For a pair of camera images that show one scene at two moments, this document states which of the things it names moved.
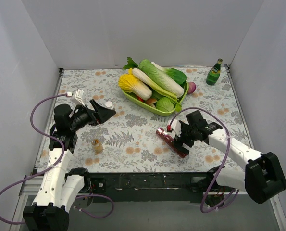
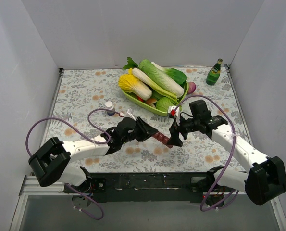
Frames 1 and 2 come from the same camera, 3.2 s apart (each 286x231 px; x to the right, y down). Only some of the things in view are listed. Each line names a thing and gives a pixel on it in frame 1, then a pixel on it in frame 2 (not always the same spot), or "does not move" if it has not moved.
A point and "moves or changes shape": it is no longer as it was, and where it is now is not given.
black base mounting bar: (152, 186) does not move
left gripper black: (93, 116) to (140, 129)
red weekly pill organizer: (168, 139) moves or changes shape
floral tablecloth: (128, 141) does not move
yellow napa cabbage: (129, 83) does not move
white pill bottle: (109, 105) does not move
